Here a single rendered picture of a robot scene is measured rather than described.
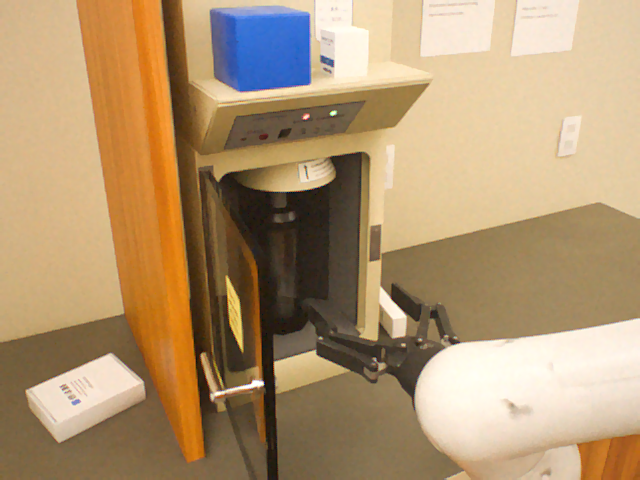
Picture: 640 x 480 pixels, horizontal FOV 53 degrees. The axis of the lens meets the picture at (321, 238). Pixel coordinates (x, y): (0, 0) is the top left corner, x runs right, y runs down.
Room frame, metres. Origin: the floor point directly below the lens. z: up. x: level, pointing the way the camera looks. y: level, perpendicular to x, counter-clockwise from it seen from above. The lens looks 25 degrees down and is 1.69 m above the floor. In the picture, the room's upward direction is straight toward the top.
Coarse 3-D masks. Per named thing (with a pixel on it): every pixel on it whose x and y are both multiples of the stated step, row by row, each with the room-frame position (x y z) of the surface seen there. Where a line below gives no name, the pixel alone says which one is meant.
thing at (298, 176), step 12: (264, 168) 0.98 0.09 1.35; (276, 168) 0.97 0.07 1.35; (288, 168) 0.97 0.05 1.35; (300, 168) 0.98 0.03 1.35; (312, 168) 0.99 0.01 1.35; (324, 168) 1.00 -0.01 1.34; (240, 180) 0.99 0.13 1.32; (252, 180) 0.98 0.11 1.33; (264, 180) 0.97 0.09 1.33; (276, 180) 0.96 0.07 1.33; (288, 180) 0.96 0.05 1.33; (300, 180) 0.97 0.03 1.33; (312, 180) 0.98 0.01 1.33; (324, 180) 0.99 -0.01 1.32
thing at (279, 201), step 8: (272, 192) 1.04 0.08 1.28; (280, 192) 1.04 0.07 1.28; (264, 200) 1.07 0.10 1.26; (272, 200) 1.04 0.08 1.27; (280, 200) 1.04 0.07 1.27; (288, 200) 1.07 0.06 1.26; (256, 208) 1.04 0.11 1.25; (264, 208) 1.03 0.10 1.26; (272, 208) 1.03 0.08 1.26; (280, 208) 1.03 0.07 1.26; (288, 208) 1.03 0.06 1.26; (296, 208) 1.03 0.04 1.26; (256, 216) 1.02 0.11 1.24; (264, 216) 1.01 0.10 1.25; (272, 216) 1.01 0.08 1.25; (280, 216) 1.01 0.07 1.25; (288, 216) 1.01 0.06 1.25; (296, 216) 1.02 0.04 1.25
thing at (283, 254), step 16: (304, 208) 1.07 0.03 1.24; (272, 224) 1.00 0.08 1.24; (288, 224) 1.00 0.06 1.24; (256, 240) 1.02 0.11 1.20; (272, 240) 1.00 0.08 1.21; (288, 240) 1.01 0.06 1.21; (304, 240) 1.04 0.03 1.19; (272, 256) 1.00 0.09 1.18; (288, 256) 1.01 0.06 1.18; (304, 256) 1.04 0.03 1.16; (272, 272) 1.00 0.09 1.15; (288, 272) 1.01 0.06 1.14; (304, 272) 1.04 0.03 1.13; (272, 288) 1.01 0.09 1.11; (288, 288) 1.01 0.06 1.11; (304, 288) 1.04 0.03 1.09; (272, 304) 1.00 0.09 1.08; (288, 304) 1.01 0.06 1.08; (304, 304) 1.04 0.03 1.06
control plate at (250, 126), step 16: (272, 112) 0.83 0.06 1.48; (288, 112) 0.84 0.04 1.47; (304, 112) 0.86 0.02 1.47; (320, 112) 0.87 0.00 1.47; (352, 112) 0.90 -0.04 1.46; (240, 128) 0.83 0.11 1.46; (256, 128) 0.85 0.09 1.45; (272, 128) 0.86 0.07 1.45; (288, 128) 0.88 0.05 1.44; (304, 128) 0.89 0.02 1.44; (320, 128) 0.91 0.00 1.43; (336, 128) 0.93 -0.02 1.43; (240, 144) 0.86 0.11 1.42; (256, 144) 0.88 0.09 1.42
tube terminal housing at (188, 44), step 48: (192, 0) 0.88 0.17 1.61; (240, 0) 0.91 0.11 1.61; (288, 0) 0.94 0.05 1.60; (384, 0) 1.01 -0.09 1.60; (192, 48) 0.88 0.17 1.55; (384, 48) 1.01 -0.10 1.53; (192, 144) 0.88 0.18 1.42; (288, 144) 0.94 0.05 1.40; (336, 144) 0.98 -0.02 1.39; (384, 144) 1.02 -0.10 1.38; (192, 192) 0.90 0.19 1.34; (192, 240) 0.93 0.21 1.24; (192, 288) 0.96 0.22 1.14; (288, 384) 0.94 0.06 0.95
